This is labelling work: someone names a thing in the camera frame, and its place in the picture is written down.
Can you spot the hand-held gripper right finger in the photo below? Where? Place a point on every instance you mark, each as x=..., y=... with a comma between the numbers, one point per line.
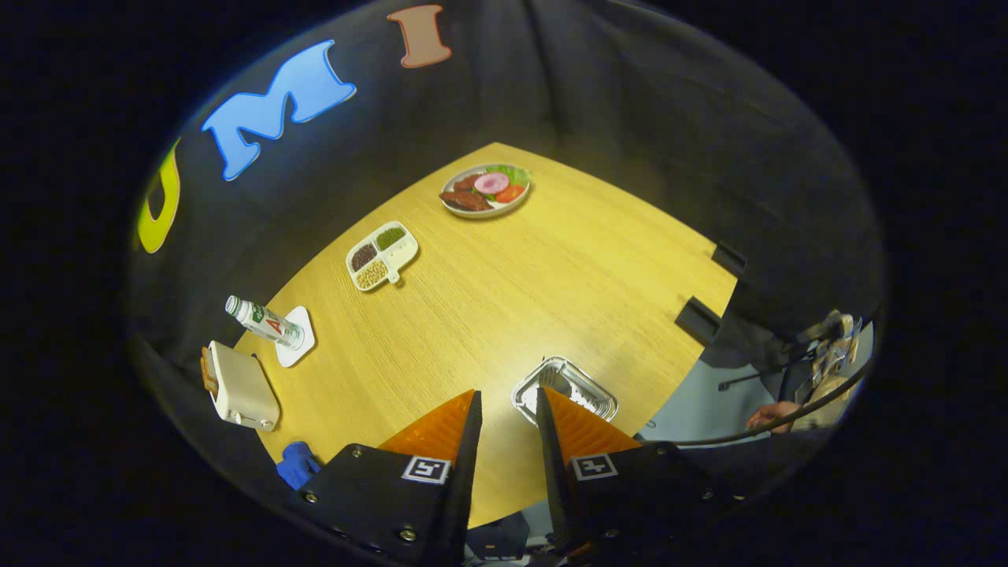
x=555, y=480

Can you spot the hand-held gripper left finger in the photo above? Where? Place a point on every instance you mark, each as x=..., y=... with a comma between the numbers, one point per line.
x=465, y=488

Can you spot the blue towel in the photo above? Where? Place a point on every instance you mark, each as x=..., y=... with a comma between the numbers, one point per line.
x=295, y=465

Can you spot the black table clamp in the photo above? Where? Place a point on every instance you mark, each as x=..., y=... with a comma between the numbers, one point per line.
x=697, y=319
x=728, y=258

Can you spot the white square coaster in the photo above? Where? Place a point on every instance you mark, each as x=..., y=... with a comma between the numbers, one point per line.
x=302, y=317

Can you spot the white toaster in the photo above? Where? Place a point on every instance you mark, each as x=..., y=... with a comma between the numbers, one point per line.
x=244, y=390

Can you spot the white divided seed dish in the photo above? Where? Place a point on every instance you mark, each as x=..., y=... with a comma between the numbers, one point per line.
x=402, y=252

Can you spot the white drink bottle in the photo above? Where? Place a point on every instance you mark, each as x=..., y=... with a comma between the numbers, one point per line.
x=268, y=323

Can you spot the toast slice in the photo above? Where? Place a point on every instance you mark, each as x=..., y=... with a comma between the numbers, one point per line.
x=209, y=374

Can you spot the white plate of food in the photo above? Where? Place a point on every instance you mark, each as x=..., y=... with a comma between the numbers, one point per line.
x=488, y=189

